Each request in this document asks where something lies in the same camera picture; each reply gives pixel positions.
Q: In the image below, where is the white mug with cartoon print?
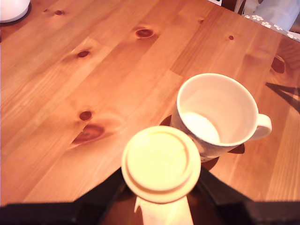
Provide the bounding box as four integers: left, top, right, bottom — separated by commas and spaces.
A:
170, 72, 273, 164

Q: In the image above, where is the grey cushion with paw prints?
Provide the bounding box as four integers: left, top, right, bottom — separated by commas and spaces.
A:
243, 13, 300, 41

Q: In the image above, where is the wooden chair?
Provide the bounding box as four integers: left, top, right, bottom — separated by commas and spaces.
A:
221, 0, 247, 14

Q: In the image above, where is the pale crumpled cloth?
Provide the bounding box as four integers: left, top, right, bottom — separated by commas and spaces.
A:
252, 0, 300, 31

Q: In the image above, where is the small white round camera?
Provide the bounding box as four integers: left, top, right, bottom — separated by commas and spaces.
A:
0, 0, 31, 23

